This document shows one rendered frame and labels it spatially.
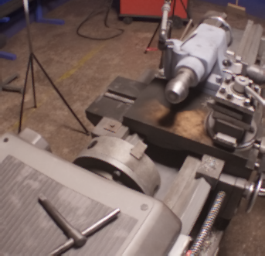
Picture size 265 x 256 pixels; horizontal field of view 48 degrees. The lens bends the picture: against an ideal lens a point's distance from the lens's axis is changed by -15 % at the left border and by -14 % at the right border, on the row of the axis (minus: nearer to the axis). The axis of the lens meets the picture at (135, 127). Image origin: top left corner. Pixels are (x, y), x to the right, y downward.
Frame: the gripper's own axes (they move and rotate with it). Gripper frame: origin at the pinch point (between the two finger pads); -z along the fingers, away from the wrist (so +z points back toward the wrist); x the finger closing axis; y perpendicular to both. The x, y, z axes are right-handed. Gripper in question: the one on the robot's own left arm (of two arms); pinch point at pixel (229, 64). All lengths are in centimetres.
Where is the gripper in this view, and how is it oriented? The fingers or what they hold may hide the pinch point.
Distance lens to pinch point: 151.5
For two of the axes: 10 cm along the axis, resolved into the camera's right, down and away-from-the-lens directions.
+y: -4.4, 4.0, -8.1
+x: 1.2, -8.6, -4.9
